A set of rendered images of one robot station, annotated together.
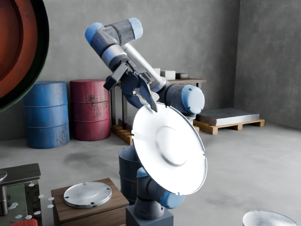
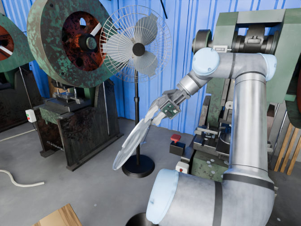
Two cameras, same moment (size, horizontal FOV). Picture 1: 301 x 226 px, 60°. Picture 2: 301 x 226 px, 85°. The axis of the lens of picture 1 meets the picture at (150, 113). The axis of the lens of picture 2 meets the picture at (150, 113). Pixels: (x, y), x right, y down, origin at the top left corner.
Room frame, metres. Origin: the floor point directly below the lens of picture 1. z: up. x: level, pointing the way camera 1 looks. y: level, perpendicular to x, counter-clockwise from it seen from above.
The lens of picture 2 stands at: (1.30, -0.36, 1.35)
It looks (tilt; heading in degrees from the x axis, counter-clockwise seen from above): 23 degrees down; 145
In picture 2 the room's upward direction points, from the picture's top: 1 degrees clockwise
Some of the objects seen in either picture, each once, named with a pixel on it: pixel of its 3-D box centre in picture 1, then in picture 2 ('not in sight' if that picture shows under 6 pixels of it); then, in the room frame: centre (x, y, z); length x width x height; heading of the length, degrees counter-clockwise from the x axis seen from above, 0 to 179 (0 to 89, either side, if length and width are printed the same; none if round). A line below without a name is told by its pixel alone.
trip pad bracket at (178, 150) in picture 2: not in sight; (177, 154); (0.63, 0.34, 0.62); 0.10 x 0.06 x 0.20; 27
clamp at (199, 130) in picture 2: not in sight; (206, 128); (0.65, 0.61, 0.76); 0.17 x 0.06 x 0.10; 27
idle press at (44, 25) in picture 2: not in sight; (90, 80); (-0.90, 0.22, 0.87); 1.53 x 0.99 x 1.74; 115
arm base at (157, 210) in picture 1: (148, 202); not in sight; (1.18, 0.01, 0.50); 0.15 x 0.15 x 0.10
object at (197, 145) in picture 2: not in sight; (228, 143); (0.80, 0.69, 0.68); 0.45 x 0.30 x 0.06; 27
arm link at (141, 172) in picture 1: (149, 180); not in sight; (1.17, 0.00, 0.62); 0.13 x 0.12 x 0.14; 36
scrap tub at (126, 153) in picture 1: (145, 180); not in sight; (1.95, 0.04, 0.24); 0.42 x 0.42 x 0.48
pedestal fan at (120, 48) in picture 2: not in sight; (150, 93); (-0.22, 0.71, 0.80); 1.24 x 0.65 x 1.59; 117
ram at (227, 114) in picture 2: not in sight; (240, 97); (0.82, 0.65, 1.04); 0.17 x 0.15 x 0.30; 117
